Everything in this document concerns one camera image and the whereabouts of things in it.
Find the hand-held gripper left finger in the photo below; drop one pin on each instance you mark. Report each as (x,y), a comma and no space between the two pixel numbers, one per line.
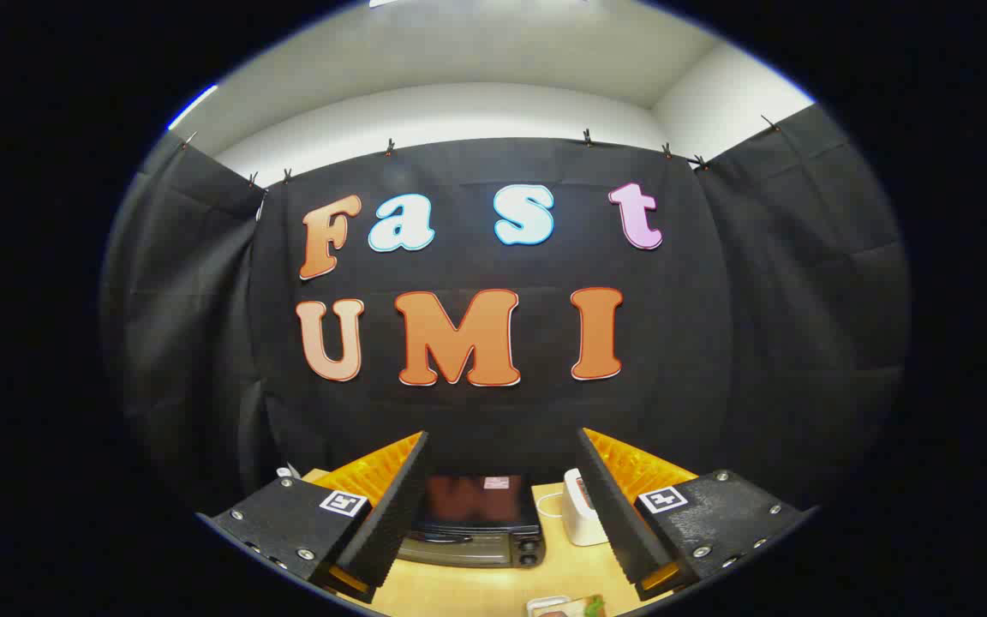
(391,514)

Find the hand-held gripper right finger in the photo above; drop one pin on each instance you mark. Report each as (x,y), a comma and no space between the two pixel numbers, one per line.
(609,506)

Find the black toaster oven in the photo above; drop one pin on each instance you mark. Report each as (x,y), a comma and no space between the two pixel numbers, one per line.
(476,510)

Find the lettuce toast sandwich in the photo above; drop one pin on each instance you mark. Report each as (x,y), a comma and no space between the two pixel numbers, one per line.
(586,610)

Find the white bread toaster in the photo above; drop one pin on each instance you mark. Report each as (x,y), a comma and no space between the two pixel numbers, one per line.
(581,524)

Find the white ridged tray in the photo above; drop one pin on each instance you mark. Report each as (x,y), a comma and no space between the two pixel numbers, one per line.
(536,603)

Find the row of small backdrop clips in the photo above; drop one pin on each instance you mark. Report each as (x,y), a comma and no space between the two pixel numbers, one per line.
(587,137)

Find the ceiling light strip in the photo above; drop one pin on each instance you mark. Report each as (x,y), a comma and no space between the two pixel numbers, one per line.
(194,106)

